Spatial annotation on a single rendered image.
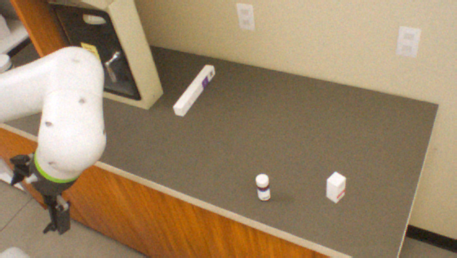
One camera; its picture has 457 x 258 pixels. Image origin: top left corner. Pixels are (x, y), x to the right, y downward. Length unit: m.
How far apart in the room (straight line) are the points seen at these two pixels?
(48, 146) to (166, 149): 0.86
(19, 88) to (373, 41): 1.18
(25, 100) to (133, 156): 0.79
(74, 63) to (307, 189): 0.83
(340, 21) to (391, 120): 0.40
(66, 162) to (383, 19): 1.15
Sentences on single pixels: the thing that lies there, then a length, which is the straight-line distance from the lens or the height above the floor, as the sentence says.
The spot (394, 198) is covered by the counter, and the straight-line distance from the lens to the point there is 1.32.
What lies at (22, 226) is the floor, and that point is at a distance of 2.91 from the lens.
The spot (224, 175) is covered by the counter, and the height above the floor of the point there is 0.94.
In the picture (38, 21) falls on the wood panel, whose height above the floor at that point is 1.32.
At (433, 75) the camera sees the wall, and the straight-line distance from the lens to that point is 1.61.
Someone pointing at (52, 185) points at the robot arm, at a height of 1.46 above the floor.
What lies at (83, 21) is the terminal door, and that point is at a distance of 1.59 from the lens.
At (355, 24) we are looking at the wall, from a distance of 1.55.
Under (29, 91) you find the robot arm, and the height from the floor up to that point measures 1.60.
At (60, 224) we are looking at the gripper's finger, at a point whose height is 1.32.
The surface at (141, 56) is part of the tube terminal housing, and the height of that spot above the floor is 1.16.
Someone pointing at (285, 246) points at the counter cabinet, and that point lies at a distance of 1.37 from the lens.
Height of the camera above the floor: 2.00
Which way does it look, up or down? 44 degrees down
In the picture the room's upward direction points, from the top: 11 degrees counter-clockwise
